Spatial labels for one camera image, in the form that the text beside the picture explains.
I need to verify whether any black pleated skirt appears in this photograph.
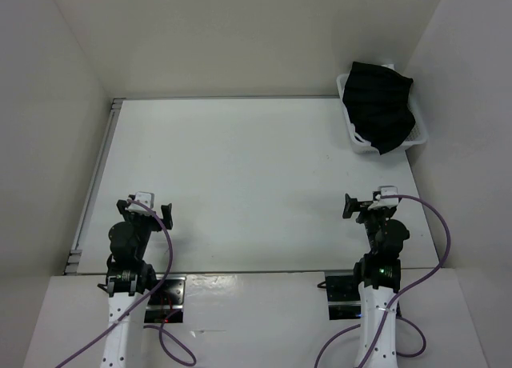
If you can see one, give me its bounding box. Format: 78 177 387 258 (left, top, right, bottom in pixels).
342 62 416 154

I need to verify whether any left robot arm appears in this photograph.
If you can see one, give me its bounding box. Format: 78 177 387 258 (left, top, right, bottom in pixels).
101 192 173 367

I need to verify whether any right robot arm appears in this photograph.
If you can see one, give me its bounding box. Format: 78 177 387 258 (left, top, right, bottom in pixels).
342 186 410 367

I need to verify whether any white plastic basket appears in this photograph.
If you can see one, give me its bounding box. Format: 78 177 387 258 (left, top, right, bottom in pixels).
336 71 428 154

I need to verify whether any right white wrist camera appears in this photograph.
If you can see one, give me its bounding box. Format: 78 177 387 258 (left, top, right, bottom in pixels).
369 186 400 210

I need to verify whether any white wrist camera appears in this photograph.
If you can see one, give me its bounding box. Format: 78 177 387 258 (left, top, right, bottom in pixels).
369 186 400 210
126 191 154 215

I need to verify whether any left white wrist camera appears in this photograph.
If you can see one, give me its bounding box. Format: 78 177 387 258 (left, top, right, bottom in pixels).
126 191 154 215

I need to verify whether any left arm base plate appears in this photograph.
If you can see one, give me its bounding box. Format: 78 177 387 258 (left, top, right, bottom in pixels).
144 274 186 325

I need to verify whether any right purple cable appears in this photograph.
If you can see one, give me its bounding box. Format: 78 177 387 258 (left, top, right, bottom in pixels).
314 194 452 368

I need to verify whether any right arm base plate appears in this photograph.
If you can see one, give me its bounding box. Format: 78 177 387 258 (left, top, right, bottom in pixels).
317 272 365 320

